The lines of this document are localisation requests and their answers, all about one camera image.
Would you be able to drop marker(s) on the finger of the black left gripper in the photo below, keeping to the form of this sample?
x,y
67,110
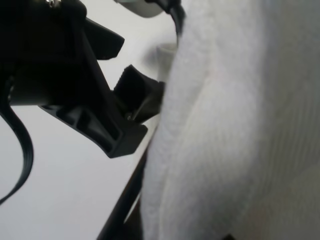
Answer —
x,y
138,97
100,125

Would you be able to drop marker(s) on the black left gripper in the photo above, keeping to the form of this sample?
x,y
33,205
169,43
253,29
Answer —
x,y
49,53

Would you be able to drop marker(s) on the white towel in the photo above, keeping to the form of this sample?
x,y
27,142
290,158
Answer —
x,y
237,148

